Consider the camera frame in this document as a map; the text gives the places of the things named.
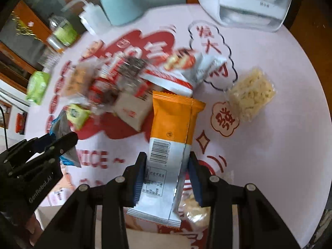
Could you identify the clear drinking glass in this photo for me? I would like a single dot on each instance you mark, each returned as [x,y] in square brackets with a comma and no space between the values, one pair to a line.
[49,58]

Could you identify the small green candy packet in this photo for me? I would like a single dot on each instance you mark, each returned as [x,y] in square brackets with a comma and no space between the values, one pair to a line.
[77,116]

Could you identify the orange white snack bar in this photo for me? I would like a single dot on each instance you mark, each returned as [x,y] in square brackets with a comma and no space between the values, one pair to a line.
[169,150]

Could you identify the biscuit pack clear wrapper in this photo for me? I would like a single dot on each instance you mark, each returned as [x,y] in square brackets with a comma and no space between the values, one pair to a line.
[78,80]

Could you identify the red mixed nut packet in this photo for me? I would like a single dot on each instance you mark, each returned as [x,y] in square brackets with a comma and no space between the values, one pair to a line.
[102,92]

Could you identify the white storage cabinet box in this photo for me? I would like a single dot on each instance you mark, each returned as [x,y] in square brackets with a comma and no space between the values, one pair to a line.
[265,15]

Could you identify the beige soda cracker pack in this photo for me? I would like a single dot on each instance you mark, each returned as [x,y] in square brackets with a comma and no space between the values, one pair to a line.
[134,110]

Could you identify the blue snack packet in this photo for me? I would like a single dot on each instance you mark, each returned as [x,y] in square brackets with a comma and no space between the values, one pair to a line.
[60,127]

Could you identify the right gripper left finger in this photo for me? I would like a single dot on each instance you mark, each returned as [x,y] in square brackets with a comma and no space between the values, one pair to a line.
[123,191]

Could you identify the white squeeze bottle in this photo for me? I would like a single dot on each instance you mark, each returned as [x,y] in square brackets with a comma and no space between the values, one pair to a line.
[92,17]

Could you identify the red lid jar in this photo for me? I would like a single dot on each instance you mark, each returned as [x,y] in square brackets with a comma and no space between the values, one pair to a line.
[20,123]

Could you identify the green label glass bottle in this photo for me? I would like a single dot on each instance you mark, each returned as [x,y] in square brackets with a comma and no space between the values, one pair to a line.
[63,30]

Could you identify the white plastic bin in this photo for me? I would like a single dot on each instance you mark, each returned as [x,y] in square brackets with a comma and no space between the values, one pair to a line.
[136,239]

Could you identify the puffed rice snack bag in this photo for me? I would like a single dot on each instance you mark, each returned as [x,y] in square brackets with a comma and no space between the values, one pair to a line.
[250,94]

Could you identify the dark dried fruit packet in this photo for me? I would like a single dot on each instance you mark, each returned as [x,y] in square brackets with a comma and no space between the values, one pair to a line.
[129,72]

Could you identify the red white snack bag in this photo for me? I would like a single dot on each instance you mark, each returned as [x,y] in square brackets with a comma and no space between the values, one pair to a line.
[182,70]

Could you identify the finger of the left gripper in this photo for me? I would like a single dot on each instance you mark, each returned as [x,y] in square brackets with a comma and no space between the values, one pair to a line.
[36,145]
[63,147]

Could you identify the person left hand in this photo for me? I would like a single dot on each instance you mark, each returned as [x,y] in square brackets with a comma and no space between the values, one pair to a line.
[33,226]

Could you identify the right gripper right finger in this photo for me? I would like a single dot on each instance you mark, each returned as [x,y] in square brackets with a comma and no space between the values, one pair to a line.
[212,191]

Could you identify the green tissue pack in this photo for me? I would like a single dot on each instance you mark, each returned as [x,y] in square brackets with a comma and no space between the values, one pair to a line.
[37,86]

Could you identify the teal canister brown lid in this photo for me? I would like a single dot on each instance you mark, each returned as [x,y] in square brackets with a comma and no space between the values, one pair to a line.
[122,12]

